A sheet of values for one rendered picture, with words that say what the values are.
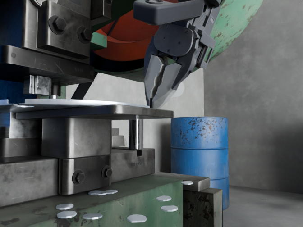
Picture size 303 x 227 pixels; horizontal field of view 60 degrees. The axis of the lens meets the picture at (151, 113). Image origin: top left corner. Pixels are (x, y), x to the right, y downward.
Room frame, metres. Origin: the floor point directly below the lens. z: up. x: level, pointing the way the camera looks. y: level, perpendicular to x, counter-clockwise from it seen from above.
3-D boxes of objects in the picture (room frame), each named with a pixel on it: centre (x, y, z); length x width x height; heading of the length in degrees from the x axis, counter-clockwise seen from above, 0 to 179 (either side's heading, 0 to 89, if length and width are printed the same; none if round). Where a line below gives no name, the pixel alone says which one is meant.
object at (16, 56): (0.55, 0.25, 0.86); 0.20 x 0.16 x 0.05; 144
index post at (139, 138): (0.61, 0.04, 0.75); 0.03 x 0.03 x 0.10; 54
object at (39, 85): (0.54, 0.23, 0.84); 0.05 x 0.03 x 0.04; 144
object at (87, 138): (0.44, 0.10, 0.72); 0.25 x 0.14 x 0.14; 54
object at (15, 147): (0.55, 0.25, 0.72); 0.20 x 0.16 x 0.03; 144
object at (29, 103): (0.47, 0.14, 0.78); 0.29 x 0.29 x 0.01
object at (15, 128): (0.54, 0.24, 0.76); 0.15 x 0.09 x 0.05; 144
